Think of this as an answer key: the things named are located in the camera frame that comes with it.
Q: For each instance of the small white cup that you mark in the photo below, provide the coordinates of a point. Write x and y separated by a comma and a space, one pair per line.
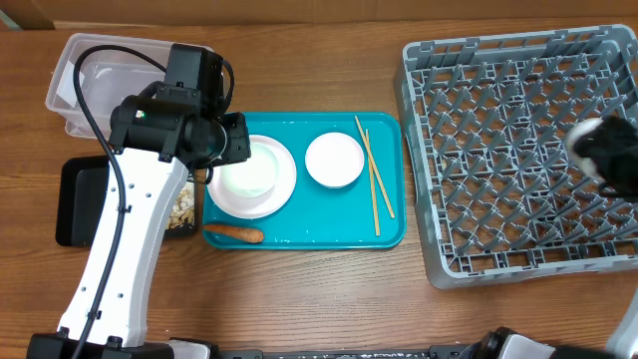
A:
578, 145

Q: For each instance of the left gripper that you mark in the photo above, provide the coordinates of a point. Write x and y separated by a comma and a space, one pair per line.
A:
235, 123

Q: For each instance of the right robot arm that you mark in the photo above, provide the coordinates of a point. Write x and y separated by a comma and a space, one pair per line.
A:
506, 344

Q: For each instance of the right wooden chopstick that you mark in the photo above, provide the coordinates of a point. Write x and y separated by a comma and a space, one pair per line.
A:
376, 172

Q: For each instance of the white bowl with food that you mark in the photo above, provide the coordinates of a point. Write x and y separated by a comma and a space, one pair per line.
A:
254, 177

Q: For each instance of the large white bowl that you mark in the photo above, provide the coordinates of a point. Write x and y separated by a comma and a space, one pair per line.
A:
334, 160

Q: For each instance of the black food waste tray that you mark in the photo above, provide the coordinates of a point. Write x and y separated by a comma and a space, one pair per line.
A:
82, 194

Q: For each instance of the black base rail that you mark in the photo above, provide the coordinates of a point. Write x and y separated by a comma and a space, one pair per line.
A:
434, 352

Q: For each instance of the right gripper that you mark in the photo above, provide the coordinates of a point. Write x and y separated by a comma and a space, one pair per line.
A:
595, 146

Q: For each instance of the clear plastic waste bin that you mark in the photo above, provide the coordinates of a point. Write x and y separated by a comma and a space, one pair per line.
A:
106, 78

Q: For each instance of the white round plate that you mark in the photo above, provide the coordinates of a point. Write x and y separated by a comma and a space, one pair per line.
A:
219, 202

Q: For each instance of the teal serving tray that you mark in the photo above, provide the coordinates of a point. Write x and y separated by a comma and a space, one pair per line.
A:
316, 217

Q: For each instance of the orange carrot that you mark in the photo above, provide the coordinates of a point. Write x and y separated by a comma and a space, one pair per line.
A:
246, 234

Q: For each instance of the grey dishwasher rack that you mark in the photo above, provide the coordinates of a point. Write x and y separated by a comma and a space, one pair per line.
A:
485, 118

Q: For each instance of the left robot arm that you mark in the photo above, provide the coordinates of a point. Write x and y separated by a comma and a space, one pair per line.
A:
159, 137

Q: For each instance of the rice and food scraps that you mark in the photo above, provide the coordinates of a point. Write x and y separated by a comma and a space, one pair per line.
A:
183, 211

